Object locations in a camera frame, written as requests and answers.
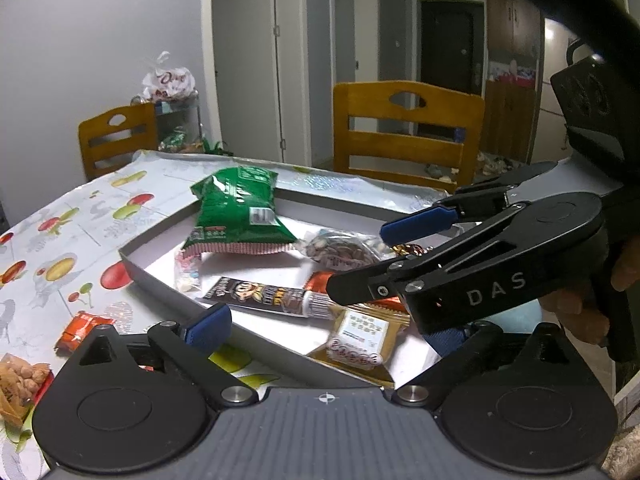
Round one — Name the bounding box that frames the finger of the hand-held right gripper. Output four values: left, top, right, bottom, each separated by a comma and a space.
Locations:
379, 161, 560, 245
326, 201, 532, 307

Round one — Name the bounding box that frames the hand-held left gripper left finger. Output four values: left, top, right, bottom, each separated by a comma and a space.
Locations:
70, 302, 261, 407

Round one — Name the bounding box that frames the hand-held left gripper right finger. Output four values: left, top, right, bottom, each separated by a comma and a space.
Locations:
395, 321, 583, 407

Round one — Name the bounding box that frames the clear sunflower seed packet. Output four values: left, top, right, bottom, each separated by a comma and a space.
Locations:
295, 229, 396, 276

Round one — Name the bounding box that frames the long orange snack stick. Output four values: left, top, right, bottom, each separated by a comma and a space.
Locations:
304, 270, 412, 317

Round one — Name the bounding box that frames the gold packet with white label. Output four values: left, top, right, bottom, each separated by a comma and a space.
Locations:
306, 305, 411, 388

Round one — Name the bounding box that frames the black cartoon chocolate bar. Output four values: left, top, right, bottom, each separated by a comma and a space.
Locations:
196, 276, 341, 321

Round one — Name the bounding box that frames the small white candy packet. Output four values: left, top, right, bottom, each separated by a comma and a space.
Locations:
174, 250, 203, 293

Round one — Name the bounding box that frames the white cardboard box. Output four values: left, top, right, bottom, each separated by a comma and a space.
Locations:
119, 180, 481, 391

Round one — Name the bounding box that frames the green snack bag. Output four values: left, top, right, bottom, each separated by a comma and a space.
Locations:
180, 166, 296, 258

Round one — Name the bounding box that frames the person's right hand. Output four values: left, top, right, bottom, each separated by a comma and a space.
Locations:
540, 240, 640, 346

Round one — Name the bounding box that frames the pile of shoes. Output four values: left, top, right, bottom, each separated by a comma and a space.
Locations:
425, 152, 516, 181

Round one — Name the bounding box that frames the white refrigerator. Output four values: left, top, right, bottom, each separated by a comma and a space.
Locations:
530, 17, 581, 163

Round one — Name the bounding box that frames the small orange snack packet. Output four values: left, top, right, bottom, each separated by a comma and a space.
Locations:
54, 310, 117, 353

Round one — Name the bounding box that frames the wooden shoe cabinet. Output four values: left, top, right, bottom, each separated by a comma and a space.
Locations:
482, 77, 538, 161

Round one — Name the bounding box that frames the wooden chair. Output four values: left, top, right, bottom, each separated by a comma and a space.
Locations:
332, 80, 487, 188
77, 104, 160, 182

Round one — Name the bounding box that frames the fruit print tablecloth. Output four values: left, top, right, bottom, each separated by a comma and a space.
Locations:
0, 149, 451, 480

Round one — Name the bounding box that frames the pile of clothes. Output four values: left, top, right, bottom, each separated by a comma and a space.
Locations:
489, 59, 538, 86

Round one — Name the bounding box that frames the dark entrance door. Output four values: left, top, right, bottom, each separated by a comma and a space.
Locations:
414, 0, 487, 98

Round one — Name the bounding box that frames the green candy bag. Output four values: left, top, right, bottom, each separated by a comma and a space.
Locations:
162, 129, 195, 152

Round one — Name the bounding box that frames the peanut packet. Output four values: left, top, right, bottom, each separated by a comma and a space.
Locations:
0, 352, 55, 428

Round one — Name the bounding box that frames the metal storage rack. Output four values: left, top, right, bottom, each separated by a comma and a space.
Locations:
131, 95, 206, 153

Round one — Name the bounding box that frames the white wardrobe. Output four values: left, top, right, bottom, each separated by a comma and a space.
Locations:
212, 0, 306, 163

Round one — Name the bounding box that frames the white plastic bag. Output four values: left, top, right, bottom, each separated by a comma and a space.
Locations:
141, 51, 197, 102

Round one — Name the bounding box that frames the wooden wall cabinet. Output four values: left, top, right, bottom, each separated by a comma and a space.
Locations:
485, 0, 543, 58

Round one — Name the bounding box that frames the black cable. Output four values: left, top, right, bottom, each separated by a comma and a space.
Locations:
460, 0, 640, 61

